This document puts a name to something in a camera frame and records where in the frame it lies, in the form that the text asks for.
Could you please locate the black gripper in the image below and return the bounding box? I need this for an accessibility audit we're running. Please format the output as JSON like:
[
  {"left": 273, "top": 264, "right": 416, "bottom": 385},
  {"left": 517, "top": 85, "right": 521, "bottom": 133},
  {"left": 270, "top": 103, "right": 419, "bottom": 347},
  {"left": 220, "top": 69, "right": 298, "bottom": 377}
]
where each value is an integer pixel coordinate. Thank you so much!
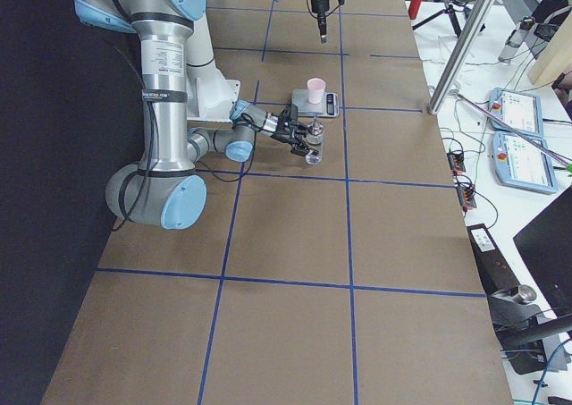
[
  {"left": 312, "top": 0, "right": 330, "bottom": 44},
  {"left": 271, "top": 104, "right": 311, "bottom": 157}
]

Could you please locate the pink plastic cup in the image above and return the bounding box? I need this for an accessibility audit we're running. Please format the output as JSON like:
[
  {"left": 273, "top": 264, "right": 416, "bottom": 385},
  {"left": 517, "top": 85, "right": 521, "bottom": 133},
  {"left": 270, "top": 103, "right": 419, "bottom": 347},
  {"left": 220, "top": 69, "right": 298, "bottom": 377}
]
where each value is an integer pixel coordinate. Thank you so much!
[{"left": 307, "top": 77, "right": 326, "bottom": 105}]

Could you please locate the silver digital kitchen scale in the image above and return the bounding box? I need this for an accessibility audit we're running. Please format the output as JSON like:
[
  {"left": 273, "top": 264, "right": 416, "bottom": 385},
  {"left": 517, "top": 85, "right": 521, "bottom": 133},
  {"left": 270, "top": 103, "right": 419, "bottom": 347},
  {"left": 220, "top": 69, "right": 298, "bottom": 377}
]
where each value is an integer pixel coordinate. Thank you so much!
[{"left": 291, "top": 89, "right": 339, "bottom": 118}]

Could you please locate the black tripod leg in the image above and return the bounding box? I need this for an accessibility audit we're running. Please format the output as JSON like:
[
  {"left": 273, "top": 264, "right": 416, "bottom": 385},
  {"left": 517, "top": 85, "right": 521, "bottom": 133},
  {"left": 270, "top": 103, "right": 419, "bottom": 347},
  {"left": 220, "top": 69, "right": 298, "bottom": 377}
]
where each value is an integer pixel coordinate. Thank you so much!
[{"left": 412, "top": 0, "right": 472, "bottom": 38}]

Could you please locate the orange black terminal block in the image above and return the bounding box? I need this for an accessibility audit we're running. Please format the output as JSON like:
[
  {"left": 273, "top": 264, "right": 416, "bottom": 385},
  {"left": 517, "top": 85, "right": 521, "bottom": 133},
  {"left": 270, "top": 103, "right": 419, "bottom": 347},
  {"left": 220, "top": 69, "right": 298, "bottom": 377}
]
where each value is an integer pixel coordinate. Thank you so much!
[{"left": 447, "top": 151, "right": 466, "bottom": 175}]

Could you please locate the near blue teach pendant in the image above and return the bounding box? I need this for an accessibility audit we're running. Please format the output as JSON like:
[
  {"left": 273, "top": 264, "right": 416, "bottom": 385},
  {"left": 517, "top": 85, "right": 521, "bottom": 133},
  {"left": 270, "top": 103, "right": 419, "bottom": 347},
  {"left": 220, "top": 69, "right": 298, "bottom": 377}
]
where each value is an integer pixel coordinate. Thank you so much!
[{"left": 492, "top": 131, "right": 559, "bottom": 194}]

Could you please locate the blue teach pendant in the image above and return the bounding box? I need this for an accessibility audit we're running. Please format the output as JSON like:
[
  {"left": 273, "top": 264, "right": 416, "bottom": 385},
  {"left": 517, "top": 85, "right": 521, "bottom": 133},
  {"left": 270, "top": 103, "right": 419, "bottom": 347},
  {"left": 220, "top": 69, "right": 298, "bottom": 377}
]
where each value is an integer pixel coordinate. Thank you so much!
[
  {"left": 492, "top": 131, "right": 559, "bottom": 194},
  {"left": 488, "top": 88, "right": 543, "bottom": 137}
]

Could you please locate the far blue teach pendant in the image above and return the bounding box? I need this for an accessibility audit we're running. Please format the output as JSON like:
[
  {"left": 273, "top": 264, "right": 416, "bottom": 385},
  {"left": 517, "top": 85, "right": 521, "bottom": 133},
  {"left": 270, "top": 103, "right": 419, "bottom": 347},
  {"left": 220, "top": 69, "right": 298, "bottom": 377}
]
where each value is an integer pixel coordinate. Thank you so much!
[{"left": 488, "top": 88, "right": 543, "bottom": 137}]

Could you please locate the black box with label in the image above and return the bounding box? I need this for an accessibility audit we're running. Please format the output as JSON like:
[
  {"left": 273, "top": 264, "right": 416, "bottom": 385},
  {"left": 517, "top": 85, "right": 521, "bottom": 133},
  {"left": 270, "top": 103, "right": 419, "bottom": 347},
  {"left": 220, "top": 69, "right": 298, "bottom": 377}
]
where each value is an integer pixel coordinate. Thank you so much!
[{"left": 467, "top": 224, "right": 522, "bottom": 304}]

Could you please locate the black monitor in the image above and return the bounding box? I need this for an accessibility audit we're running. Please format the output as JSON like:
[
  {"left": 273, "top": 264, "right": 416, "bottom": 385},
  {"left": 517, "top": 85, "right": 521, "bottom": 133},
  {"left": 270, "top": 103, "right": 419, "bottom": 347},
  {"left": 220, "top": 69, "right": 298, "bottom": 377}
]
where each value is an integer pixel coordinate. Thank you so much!
[{"left": 513, "top": 189, "right": 572, "bottom": 316}]

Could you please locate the aluminium frame post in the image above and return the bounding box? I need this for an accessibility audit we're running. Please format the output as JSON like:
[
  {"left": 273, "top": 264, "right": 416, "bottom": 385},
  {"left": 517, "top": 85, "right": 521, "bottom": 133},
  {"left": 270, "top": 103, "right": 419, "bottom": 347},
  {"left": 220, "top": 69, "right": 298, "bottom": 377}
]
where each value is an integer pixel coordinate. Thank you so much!
[{"left": 427, "top": 0, "right": 495, "bottom": 115}]

